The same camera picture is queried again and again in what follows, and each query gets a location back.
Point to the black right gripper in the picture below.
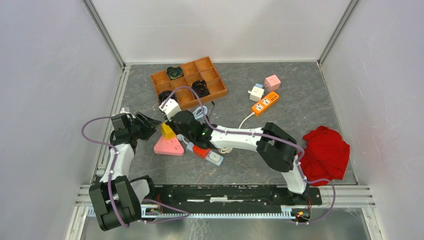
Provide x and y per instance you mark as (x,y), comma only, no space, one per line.
(170,123)

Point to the rolled dark orange-patterned tie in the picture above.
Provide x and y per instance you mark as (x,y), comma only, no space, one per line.
(200,87)

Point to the orange power strip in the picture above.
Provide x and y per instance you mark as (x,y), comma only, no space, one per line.
(265,103)

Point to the rolled green-patterned tie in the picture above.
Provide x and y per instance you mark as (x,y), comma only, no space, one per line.
(174,72)

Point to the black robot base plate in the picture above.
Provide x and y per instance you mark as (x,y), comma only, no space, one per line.
(230,199)

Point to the pink triangular power strip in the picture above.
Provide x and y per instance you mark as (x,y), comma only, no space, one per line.
(171,147)

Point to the pink cube socket adapter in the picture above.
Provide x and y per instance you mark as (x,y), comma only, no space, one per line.
(272,83)

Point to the white cube socket adapter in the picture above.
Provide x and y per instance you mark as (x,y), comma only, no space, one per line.
(256,94)

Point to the red cloth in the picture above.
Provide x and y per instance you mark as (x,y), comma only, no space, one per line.
(326,155)

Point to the light blue power strip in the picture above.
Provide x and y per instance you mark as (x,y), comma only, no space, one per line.
(212,157)

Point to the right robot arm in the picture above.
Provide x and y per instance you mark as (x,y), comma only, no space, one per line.
(276,147)

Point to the wooden compartment tray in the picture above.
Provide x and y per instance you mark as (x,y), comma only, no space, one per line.
(202,68)

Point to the white cable tray rail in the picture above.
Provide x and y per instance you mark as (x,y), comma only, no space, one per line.
(284,213)

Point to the rolled dark floral tie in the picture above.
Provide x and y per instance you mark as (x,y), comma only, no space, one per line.
(164,95)

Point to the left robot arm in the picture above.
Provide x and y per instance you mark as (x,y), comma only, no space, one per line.
(116,200)

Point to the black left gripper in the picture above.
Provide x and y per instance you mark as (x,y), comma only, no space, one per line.
(149,125)

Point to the red cube socket adapter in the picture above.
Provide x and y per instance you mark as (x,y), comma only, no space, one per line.
(200,152)

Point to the yellow cube socket adapter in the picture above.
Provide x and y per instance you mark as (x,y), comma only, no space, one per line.
(167,132)

